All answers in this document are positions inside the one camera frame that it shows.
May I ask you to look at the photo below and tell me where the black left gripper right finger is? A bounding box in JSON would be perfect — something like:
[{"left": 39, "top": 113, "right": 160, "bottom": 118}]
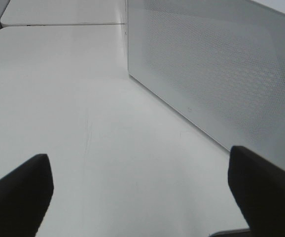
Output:
[{"left": 228, "top": 146, "right": 285, "bottom": 237}]

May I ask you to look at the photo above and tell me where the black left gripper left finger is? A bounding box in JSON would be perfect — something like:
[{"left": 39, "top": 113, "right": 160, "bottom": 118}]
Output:
[{"left": 0, "top": 154, "right": 54, "bottom": 237}]

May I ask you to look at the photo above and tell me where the white microwave door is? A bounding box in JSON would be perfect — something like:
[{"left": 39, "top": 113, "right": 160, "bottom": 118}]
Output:
[{"left": 127, "top": 0, "right": 285, "bottom": 169}]

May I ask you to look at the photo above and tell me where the white back table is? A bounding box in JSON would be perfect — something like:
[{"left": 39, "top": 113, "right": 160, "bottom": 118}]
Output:
[{"left": 0, "top": 0, "right": 127, "bottom": 27}]

